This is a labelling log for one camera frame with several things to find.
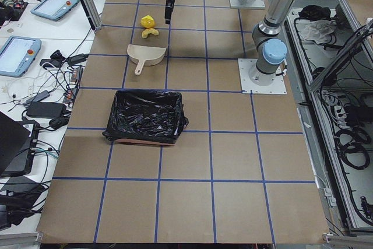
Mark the beige plastic dustpan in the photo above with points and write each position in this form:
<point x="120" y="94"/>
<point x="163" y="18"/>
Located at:
<point x="145" y="56"/>

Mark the black lined trash bin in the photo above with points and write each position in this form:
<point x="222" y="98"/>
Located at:
<point x="147" y="116"/>

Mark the crumpled yellow paper ball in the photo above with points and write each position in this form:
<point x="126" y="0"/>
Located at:
<point x="147" y="22"/>

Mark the yellow sponge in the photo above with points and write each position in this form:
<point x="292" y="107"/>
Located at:
<point x="149" y="31"/>

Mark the far teach pendant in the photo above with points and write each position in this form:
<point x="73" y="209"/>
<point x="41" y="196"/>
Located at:
<point x="54" y="9"/>

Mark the teach pendant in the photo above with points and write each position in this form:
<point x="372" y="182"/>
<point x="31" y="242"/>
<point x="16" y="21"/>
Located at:
<point x="17" y="54"/>
<point x="54" y="9"/>

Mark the white crumpled cloth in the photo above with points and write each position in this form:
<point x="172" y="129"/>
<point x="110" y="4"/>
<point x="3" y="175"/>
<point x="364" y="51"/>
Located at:
<point x="319" y="31"/>

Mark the near teach pendant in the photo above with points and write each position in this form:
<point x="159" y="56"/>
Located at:
<point x="17" y="54"/>

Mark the black laptop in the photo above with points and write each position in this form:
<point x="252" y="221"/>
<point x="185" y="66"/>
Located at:
<point x="18" y="146"/>

